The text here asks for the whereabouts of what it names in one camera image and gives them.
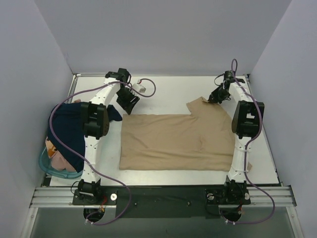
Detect beige t shirt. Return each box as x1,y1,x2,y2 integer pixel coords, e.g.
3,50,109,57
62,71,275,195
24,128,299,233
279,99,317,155
119,97,235,172

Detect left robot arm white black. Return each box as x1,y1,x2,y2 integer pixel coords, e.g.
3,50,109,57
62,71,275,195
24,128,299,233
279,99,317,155
78,68,140,204

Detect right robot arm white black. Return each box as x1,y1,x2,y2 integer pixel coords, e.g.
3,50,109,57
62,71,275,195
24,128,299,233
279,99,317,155
208,70,264,203

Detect navy blue t shirt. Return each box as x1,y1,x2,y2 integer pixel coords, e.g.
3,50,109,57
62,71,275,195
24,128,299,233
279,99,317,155
47,101,123,173

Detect pink patterned t shirt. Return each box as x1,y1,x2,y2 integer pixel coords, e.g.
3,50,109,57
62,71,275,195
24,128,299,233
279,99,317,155
44,98,82,172

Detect teal plastic basket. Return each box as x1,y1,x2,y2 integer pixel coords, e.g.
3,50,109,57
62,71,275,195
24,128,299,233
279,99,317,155
38,147,83,179

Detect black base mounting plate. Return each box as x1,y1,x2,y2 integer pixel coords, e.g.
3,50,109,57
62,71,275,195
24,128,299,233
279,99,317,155
72,183,251,218

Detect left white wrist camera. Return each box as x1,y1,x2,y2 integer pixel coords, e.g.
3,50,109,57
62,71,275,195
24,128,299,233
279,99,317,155
132,80,146,93

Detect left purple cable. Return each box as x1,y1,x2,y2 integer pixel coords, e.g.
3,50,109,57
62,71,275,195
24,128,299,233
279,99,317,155
48,78,157,226

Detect aluminium frame rail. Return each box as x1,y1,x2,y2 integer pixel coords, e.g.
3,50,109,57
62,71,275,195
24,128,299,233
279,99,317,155
29,186,297,208

